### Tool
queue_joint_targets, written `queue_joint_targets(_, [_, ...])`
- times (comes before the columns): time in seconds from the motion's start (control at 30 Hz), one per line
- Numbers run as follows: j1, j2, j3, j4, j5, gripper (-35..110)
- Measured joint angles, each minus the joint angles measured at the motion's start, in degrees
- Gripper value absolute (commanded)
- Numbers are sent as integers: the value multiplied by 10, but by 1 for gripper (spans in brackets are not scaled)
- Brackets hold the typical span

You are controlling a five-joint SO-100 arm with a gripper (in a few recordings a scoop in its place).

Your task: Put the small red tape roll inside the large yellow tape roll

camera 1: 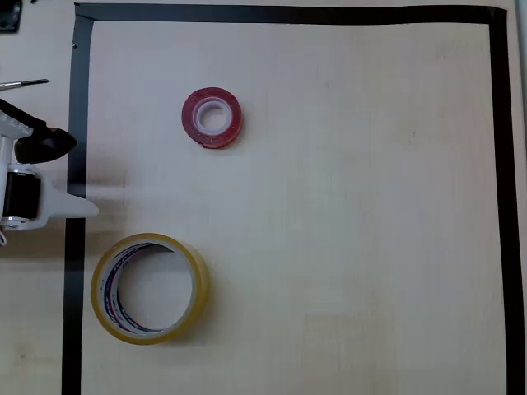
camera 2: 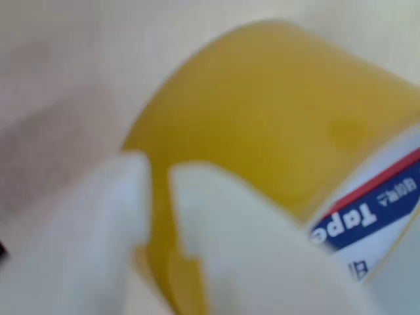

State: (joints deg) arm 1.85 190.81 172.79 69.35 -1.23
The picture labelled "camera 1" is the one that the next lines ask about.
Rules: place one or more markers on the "white gripper with motor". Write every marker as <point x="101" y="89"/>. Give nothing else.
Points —
<point x="25" y="192"/>

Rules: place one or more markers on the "small red tape roll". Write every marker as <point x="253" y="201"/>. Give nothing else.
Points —
<point x="191" y="119"/>

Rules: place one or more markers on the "large yellow tape roll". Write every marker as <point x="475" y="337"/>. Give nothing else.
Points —
<point x="98" y="296"/>

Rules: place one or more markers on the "thin black-tipped screwdriver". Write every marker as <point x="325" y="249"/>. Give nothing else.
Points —
<point x="24" y="83"/>

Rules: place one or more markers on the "black plastic part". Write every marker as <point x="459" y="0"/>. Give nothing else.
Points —
<point x="9" y="16"/>

